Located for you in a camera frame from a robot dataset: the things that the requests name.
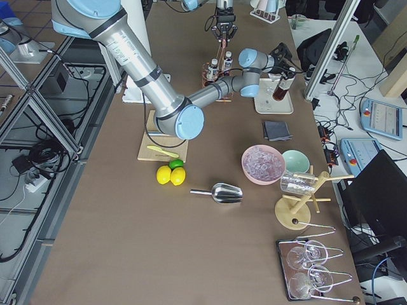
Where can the cream rabbit tray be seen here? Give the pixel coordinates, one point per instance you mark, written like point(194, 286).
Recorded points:
point(264, 102)

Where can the yellow plastic knife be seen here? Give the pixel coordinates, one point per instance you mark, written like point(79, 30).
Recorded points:
point(160, 150)

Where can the green lime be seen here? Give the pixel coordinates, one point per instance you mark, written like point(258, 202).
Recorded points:
point(176, 163)

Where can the clear ice cubes pile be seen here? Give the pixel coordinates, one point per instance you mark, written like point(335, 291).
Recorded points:
point(263, 165)

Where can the upper whole lemon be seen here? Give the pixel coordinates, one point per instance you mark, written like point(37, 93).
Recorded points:
point(163, 174)

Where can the tea bottle white cap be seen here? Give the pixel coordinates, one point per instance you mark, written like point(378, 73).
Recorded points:
point(212, 70)
point(283, 85)

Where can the bamboo cutting board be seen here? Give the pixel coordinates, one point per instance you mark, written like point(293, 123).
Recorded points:
point(146, 154)

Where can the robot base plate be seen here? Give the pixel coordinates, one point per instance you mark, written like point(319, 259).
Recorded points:
point(133, 93)

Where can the round wooden stand base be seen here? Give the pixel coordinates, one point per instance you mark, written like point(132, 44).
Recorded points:
point(292, 212)

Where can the hanging wine glass two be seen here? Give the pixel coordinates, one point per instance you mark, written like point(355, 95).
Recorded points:
point(316, 281)

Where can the blue teach pendant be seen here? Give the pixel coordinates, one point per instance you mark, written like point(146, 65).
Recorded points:
point(358, 152)
point(382, 118)

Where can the steel ice scoop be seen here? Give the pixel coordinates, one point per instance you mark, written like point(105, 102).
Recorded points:
point(222, 193)

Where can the black monitor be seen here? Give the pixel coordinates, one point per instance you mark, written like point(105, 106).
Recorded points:
point(377, 197)

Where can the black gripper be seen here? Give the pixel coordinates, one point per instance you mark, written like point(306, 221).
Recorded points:
point(283, 66)
point(224, 18)

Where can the clear wine glass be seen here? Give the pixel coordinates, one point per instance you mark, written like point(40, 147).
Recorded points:
point(274, 77)

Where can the grey folded cloth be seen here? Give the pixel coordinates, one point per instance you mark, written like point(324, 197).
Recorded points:
point(276, 130)

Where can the pink bowl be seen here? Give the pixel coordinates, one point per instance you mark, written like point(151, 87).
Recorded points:
point(267, 148)

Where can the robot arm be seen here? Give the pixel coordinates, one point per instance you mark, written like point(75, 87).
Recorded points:
point(106, 22)
point(223, 7)

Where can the hanging wine glass one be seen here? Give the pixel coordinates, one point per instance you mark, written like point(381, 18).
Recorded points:
point(306, 254)

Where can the whole lemon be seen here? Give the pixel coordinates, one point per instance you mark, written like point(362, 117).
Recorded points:
point(163, 174)
point(177, 176)

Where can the aluminium frame post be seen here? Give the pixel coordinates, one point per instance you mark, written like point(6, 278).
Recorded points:
point(337, 32)

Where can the copper wire bottle rack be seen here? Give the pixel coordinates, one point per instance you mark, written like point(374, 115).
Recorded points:
point(221, 70)

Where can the lower whole lemon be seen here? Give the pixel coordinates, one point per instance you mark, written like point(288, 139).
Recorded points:
point(177, 176)

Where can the green bowl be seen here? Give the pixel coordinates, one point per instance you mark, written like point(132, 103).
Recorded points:
point(296, 161)

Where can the glass tumbler on stand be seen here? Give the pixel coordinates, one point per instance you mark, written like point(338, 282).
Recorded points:
point(298, 183)

